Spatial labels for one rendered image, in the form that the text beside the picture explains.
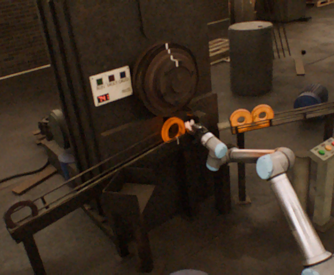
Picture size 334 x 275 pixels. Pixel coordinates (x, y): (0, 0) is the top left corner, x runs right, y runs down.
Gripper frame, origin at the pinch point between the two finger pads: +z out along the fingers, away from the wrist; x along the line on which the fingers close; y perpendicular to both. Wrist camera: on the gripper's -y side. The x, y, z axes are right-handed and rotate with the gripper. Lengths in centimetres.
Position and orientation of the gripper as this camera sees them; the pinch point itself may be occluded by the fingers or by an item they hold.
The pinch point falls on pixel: (186, 124)
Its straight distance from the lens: 262.1
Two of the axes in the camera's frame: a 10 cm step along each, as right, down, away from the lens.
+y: 0.7, -7.6, -6.5
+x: -8.0, 3.5, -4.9
